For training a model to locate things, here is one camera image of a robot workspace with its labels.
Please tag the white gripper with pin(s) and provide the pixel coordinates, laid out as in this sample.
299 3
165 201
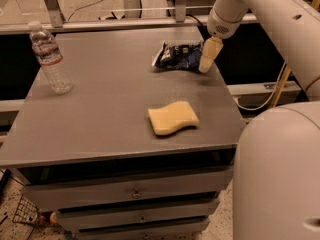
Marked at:
222 28

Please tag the blue chip bag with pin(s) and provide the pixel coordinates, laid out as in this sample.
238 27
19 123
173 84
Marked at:
179 56

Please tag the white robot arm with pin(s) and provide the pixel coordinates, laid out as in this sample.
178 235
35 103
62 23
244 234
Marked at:
276 178

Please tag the clear plastic water bottle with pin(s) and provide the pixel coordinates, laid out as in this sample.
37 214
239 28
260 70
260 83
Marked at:
50 58

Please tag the yellow sponge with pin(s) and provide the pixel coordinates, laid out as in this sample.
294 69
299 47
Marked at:
172 117

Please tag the grey drawer cabinet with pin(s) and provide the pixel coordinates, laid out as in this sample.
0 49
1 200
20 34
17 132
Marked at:
101 128

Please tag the bottom grey drawer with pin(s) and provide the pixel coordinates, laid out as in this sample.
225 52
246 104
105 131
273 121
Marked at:
147 230

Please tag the grey drawer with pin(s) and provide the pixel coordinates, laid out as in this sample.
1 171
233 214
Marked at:
138 215
128 188
147 230

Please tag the middle grey drawer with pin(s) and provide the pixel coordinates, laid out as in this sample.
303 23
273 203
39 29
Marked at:
138 215

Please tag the top grey drawer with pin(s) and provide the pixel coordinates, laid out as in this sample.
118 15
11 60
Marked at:
128 188

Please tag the black wire basket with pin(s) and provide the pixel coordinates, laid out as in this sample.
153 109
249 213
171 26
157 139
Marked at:
26 212

